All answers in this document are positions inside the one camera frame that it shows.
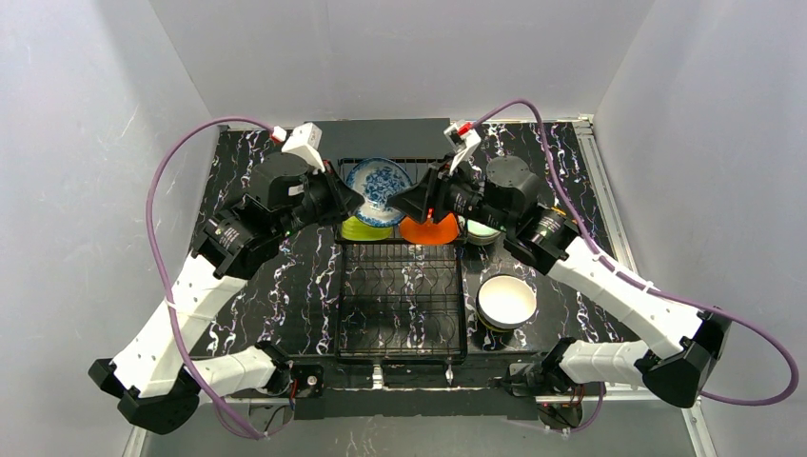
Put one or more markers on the dark grey flat box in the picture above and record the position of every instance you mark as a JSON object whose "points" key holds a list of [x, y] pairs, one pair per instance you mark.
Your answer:
{"points": [[393, 138]]}

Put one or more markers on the dark striped white bowl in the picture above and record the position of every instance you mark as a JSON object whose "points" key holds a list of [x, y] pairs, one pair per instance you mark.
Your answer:
{"points": [[505, 303]]}

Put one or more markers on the aluminium table edge rail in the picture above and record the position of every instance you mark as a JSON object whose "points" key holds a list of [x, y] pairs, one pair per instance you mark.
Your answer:
{"points": [[584, 131]]}

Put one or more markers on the green white bowl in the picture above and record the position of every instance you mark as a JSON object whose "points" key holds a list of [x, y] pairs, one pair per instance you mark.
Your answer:
{"points": [[353, 229]]}

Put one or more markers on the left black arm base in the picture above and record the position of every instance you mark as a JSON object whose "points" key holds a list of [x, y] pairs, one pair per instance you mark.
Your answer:
{"points": [[302, 378]]}

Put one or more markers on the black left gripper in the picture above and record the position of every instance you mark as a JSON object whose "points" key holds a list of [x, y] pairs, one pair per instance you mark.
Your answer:
{"points": [[328, 196]]}

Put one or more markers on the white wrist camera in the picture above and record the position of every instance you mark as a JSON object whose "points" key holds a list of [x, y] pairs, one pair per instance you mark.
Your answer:
{"points": [[303, 141], [464, 140]]}

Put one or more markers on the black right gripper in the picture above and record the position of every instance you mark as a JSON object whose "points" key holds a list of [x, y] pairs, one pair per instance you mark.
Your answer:
{"points": [[435, 196]]}

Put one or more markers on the pale green bowl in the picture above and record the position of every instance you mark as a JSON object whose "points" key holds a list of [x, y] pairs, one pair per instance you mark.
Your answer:
{"points": [[479, 234]]}

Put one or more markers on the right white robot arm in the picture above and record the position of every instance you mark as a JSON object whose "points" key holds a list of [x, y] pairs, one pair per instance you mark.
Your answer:
{"points": [[678, 347]]}

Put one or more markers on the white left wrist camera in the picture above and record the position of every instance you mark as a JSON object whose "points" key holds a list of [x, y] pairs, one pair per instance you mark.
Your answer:
{"points": [[303, 141]]}

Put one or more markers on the black wire dish rack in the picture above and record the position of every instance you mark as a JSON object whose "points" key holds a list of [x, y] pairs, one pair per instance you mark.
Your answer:
{"points": [[400, 303]]}

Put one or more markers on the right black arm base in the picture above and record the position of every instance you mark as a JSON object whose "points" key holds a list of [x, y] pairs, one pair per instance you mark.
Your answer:
{"points": [[542, 385]]}

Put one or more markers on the blue patterned bowl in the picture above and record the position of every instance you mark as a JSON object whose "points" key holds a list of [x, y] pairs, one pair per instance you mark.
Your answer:
{"points": [[377, 179]]}

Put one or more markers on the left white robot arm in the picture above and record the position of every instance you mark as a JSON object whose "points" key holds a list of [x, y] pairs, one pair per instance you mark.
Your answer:
{"points": [[157, 386]]}

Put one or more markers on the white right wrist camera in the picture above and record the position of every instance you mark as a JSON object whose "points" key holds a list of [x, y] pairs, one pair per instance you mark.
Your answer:
{"points": [[464, 140]]}

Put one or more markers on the orange white bowl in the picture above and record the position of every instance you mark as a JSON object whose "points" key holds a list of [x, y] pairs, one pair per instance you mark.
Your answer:
{"points": [[429, 233]]}

